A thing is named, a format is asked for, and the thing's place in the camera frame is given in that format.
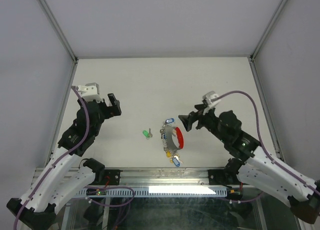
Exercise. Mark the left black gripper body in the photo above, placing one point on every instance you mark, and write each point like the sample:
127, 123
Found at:
105, 111

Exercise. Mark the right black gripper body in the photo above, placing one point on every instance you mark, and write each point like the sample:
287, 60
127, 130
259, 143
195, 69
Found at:
208, 120

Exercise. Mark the blue tagged key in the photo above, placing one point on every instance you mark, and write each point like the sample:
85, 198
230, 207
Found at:
169, 121

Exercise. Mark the metal key holder red handle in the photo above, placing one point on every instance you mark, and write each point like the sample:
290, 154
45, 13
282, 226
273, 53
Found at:
173, 141

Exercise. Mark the green tagged key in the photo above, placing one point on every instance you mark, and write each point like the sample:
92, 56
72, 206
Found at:
147, 133

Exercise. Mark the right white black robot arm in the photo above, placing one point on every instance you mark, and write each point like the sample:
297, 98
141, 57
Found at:
253, 165

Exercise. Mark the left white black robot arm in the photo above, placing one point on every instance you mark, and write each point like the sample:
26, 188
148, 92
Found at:
39, 206

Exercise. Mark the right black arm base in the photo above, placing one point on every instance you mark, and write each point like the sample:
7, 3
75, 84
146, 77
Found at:
222, 177

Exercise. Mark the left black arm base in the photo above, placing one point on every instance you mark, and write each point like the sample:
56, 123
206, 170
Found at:
102, 175

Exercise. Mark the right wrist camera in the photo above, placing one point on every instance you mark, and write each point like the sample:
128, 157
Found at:
210, 100

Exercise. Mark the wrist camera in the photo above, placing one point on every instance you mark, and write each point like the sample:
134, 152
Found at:
210, 100
89, 92

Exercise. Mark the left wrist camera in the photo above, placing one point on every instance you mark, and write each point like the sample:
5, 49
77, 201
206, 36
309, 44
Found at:
89, 92

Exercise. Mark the aluminium mounting rail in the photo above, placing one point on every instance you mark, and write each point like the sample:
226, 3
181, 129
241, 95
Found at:
145, 177

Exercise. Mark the grey slotted cable duct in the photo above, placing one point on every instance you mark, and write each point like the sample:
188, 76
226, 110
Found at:
159, 191

